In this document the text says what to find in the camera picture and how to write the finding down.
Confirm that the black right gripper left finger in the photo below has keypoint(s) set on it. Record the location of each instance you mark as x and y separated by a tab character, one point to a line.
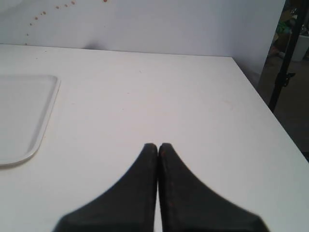
128	206

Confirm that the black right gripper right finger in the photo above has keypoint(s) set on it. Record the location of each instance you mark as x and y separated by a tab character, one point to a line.
188	205

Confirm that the white rectangular tray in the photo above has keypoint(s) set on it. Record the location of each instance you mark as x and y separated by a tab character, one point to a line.
26	103

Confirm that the black tripod pole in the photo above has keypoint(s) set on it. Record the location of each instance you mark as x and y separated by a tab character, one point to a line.
283	78

